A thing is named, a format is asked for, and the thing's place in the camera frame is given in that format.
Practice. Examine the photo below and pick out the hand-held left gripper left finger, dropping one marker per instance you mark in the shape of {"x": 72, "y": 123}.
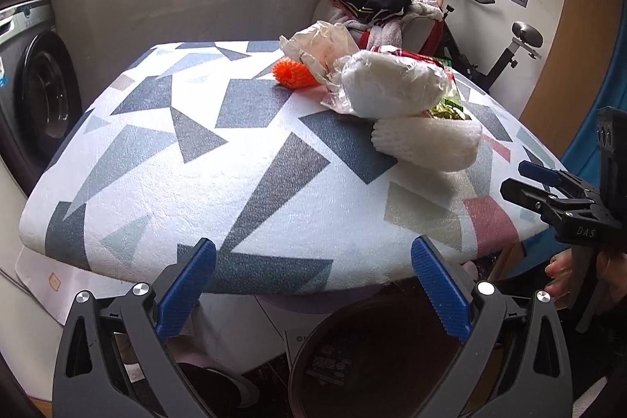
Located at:
{"x": 188, "y": 286}

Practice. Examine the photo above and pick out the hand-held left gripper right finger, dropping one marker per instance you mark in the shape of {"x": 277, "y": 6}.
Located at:
{"x": 441, "y": 286}

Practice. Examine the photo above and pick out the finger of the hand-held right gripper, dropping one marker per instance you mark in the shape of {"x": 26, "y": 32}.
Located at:
{"x": 524, "y": 195}
{"x": 539, "y": 174}

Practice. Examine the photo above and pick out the brown trash bin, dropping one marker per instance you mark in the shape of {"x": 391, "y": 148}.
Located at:
{"x": 392, "y": 325}

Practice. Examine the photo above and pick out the green gold foil wrapper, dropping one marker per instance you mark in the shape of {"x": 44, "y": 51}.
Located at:
{"x": 453, "y": 104}

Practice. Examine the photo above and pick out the white foam fruit net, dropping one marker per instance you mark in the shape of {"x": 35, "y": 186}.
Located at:
{"x": 426, "y": 144}

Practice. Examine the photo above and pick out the plastic-wrapped white foam net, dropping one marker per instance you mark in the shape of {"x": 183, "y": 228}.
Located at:
{"x": 392, "y": 85}

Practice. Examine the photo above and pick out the orange spiky ball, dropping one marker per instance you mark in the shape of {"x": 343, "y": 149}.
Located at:
{"x": 294, "y": 74}

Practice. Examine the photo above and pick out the paper bag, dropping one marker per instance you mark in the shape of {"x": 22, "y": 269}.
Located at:
{"x": 318, "y": 43}

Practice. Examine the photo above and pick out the person's right hand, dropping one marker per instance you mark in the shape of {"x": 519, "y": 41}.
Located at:
{"x": 561, "y": 273}

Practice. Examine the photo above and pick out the geometric printed tablecloth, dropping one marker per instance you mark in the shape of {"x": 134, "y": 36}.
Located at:
{"x": 196, "y": 183}

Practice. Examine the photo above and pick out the person's black shoe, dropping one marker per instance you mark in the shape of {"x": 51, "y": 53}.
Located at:
{"x": 215, "y": 386}

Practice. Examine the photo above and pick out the dark printed packet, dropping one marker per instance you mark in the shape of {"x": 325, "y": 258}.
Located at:
{"x": 330, "y": 361}

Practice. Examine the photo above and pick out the black exercise bike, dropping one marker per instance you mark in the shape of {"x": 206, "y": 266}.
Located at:
{"x": 526, "y": 33}

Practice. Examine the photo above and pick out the red garment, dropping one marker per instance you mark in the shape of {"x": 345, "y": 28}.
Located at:
{"x": 431, "y": 38}

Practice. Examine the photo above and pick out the white fleece garment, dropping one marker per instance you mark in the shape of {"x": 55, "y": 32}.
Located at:
{"x": 387, "y": 33}

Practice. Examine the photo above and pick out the grey front-load washing machine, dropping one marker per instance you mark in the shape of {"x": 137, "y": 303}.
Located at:
{"x": 44, "y": 90}

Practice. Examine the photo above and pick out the pile of clothes on chair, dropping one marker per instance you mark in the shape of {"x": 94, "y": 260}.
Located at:
{"x": 323, "y": 6}

